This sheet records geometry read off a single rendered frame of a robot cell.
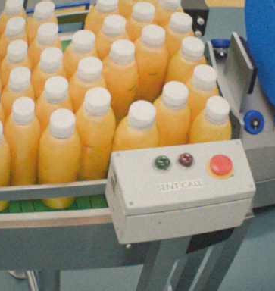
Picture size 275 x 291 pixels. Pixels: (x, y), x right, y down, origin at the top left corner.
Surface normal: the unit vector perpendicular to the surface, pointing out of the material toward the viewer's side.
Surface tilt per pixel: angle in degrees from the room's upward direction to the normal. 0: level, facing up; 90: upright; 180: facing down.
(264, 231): 0
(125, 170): 0
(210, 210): 90
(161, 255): 90
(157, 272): 90
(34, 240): 90
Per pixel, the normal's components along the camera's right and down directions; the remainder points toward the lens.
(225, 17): 0.13, -0.62
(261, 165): 0.25, 0.52
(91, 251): 0.22, 0.77
